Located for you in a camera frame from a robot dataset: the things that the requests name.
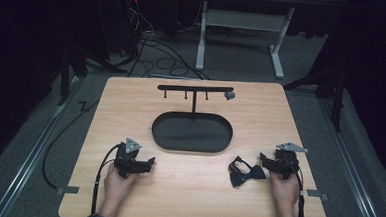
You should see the metal floor rail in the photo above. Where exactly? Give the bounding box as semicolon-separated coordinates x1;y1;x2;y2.
0;72;83;217
311;96;386;217

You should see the person's right hand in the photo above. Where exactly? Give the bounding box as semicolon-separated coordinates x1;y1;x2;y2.
266;170;302;217

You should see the black bow tie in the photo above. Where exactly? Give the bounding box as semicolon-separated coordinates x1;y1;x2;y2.
227;154;269;190

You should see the left hand-held gripper cable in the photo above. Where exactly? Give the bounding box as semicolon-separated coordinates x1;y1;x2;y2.
90;141;123;217

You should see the white metal desk frame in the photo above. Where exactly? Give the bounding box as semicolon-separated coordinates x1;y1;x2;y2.
195;0;296;81

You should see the bundle of black floor cables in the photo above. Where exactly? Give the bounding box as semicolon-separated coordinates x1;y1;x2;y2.
125;0;216;82

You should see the hand-held gripper cable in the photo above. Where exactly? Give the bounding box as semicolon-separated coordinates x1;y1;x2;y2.
284;158;310;217
90;141;123;217

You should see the black floor cable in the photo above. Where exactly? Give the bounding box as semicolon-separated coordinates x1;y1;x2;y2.
41;97;99;191

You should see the black hook rack with tray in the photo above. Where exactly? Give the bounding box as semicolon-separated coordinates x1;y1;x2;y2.
150;82;236;156

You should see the person's left hand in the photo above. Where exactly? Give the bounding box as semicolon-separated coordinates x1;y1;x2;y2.
100;163;140;217

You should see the black metal stand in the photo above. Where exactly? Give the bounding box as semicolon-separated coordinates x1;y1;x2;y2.
281;64;347;133
56;45;132;110

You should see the grey tape strip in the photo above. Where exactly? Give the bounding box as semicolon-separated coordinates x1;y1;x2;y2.
55;184;81;197
299;188;330;203

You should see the right hand-held gripper cable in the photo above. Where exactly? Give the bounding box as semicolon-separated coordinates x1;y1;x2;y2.
284;158;310;217

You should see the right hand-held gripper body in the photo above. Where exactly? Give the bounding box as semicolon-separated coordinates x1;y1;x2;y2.
267;141;309;182

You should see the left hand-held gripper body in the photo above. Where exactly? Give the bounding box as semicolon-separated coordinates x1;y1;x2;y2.
112;136;151;180

